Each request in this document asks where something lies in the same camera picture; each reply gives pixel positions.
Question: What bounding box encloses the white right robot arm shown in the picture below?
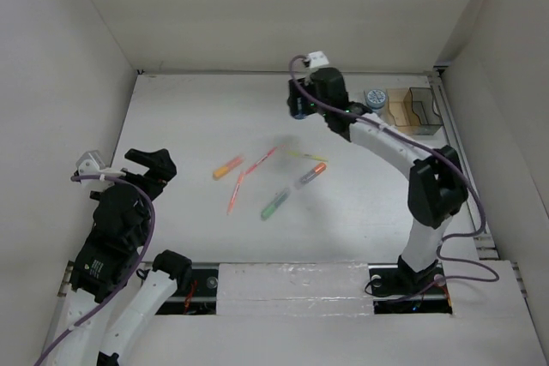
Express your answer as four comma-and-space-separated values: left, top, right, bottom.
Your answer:
287, 68, 468, 295

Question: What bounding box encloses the white foam front board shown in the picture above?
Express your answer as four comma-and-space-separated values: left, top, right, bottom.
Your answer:
216, 262, 373, 318

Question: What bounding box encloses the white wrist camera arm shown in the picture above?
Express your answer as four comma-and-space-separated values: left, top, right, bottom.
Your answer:
304, 51, 329, 71
70, 150, 124, 186

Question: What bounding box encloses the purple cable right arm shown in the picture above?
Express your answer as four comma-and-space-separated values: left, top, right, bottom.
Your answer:
287, 55, 501, 303

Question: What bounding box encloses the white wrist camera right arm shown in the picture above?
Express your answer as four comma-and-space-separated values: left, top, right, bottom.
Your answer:
304, 51, 329, 71

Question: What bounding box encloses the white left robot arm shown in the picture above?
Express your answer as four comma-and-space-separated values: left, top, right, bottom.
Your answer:
36, 148, 192, 365

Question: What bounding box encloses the orange thin pen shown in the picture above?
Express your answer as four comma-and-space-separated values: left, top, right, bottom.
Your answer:
226, 171, 245, 215

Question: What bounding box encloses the red thin pen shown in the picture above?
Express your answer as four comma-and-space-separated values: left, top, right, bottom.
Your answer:
244, 147, 278, 175

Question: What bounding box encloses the green highlighter marker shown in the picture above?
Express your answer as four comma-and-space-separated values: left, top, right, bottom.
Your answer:
260, 187, 291, 221

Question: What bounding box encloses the orange highlighter marker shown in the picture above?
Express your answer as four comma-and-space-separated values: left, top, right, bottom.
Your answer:
212, 155, 244, 180

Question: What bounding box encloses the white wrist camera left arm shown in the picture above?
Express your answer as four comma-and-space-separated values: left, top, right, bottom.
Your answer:
70, 150, 124, 186

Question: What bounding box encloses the grey marker orange cap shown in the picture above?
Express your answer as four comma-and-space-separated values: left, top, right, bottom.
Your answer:
294, 162, 327, 189

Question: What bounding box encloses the amber plastic container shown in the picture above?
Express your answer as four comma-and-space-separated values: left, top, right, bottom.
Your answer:
387, 88, 422, 135

